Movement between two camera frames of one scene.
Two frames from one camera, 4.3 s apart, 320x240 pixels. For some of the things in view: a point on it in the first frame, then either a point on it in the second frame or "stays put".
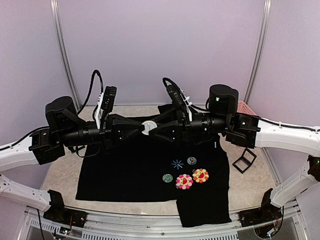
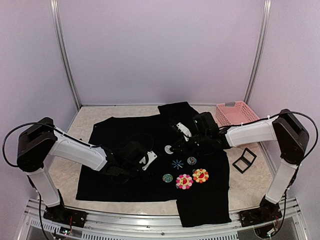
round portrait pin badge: x=191 y=160 stays put
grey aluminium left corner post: x=63 y=50 stays put
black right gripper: x=181 y=129 → x=182 y=144
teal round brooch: x=167 y=178 stays put
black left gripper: x=110 y=130 → x=145 y=179
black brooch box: x=243 y=163 stays put
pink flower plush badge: x=184 y=181 stays put
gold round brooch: x=148 y=125 → x=167 y=149
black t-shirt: x=193 y=173 stays put
